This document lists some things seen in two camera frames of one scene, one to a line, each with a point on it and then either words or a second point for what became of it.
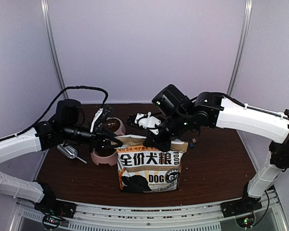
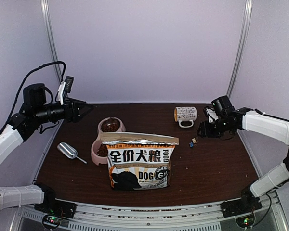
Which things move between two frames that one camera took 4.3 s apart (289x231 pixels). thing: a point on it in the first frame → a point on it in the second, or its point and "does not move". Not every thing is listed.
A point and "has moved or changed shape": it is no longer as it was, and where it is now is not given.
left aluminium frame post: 49,32 does not move
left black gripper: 99,135 → 71,113
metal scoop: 70,151 does not move
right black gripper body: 164,145 → 212,132
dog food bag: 142,169 has moved or changed shape
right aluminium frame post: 243,45 does not move
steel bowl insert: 113,124 does not move
